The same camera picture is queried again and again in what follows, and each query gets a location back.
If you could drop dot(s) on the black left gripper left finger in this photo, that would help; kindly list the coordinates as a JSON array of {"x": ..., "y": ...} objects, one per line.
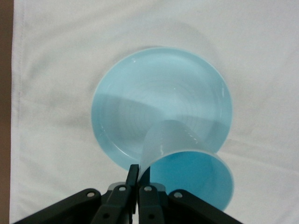
[{"x": 120, "y": 205}]

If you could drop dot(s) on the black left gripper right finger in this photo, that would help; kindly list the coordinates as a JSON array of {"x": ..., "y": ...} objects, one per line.
[{"x": 149, "y": 205}]

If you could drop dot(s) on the blue plastic cup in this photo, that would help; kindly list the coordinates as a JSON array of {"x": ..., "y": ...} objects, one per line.
[{"x": 194, "y": 177}]

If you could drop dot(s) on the blue plate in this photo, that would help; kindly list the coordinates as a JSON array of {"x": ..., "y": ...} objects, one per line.
[{"x": 163, "y": 88}]

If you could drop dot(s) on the white cloth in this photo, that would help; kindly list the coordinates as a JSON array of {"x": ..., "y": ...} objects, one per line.
[{"x": 58, "y": 93}]

